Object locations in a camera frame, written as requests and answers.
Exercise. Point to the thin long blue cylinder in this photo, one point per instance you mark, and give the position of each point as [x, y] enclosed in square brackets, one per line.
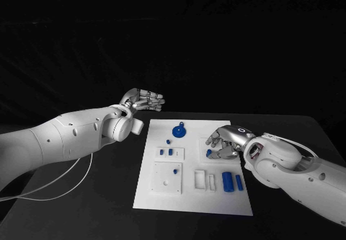
[240, 182]

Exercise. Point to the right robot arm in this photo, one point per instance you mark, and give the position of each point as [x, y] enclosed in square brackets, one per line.
[292, 168]

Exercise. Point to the blue gear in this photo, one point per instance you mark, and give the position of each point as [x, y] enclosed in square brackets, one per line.
[179, 131]

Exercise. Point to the white task board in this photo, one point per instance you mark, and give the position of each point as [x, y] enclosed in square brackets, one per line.
[189, 198]

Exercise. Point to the blue block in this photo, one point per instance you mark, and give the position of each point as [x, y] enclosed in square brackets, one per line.
[208, 152]

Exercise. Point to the thick long blue cylinder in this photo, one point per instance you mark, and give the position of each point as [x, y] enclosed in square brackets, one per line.
[228, 181]

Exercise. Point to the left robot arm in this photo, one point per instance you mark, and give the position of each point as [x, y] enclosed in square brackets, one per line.
[62, 138]

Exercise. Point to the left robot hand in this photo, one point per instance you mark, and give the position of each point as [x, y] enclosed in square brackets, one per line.
[146, 101]

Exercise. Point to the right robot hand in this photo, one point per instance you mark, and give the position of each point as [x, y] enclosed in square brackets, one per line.
[230, 138]

